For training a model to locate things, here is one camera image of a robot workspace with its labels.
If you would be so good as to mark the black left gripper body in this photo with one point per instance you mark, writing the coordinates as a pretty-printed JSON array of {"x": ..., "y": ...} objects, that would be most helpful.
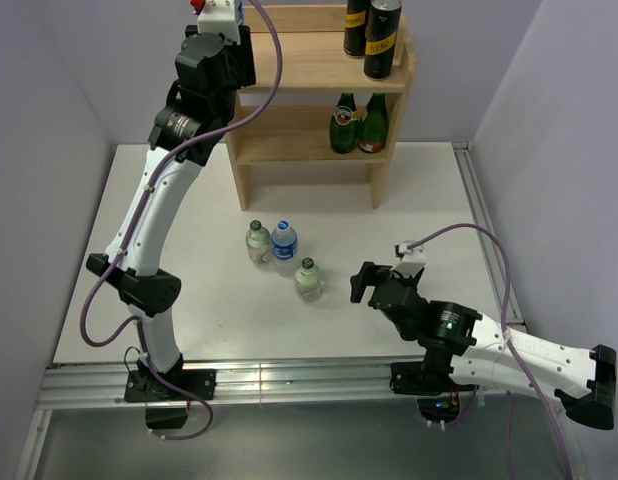
[{"x": 190, "y": 30}]

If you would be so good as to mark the clear water bottle blue label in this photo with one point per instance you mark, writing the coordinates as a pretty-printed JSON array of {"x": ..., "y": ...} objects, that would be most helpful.
[{"x": 239, "y": 11}]

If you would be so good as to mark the clear glass bottle green cap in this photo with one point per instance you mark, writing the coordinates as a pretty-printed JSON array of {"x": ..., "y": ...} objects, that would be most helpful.
[{"x": 307, "y": 280}]

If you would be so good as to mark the black can yellow label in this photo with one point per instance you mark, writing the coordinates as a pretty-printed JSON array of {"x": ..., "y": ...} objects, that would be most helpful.
[{"x": 356, "y": 21}]

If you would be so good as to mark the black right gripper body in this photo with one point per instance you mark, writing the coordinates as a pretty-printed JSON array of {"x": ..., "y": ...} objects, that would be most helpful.
[{"x": 377, "y": 288}]

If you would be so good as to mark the aluminium rail frame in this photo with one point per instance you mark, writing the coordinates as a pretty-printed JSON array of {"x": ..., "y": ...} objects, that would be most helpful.
[{"x": 302, "y": 388}]

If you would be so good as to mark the green glass bottle red label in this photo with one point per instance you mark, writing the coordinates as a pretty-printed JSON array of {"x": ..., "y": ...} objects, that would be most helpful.
[{"x": 344, "y": 125}]

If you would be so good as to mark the rear water bottle blue label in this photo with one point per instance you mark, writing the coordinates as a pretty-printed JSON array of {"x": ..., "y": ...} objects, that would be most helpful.
[{"x": 284, "y": 241}]

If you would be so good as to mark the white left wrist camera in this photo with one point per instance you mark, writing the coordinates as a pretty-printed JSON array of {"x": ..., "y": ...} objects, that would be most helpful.
[{"x": 217, "y": 17}]

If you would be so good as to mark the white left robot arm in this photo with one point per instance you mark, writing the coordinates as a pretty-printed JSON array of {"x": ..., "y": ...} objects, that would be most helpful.
[{"x": 180, "y": 145}]

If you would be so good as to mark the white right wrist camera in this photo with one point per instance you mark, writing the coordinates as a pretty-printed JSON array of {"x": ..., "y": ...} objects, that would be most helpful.
[{"x": 411, "y": 260}]

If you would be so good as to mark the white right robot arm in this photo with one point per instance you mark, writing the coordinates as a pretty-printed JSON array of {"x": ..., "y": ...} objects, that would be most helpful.
[{"x": 464, "y": 347}]

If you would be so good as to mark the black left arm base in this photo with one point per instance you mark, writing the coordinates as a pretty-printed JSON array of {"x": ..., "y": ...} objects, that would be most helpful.
[{"x": 168, "y": 402}]

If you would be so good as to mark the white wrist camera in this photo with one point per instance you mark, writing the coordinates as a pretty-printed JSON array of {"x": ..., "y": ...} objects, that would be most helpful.
[
  {"x": 217, "y": 17},
  {"x": 411, "y": 260}
]

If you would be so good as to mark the rear glass bottle green cap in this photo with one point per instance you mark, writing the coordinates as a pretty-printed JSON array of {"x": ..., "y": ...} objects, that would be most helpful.
[{"x": 258, "y": 243}]

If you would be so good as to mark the wooden shelf unit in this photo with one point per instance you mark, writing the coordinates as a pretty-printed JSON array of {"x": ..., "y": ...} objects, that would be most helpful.
[{"x": 315, "y": 72}]

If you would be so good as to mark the dark green bottle yellow label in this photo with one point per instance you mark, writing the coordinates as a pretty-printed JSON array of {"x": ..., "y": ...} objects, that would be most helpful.
[{"x": 374, "y": 125}]

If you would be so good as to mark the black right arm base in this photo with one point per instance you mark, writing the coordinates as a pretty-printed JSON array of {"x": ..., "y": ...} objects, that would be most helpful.
[{"x": 441, "y": 402}]

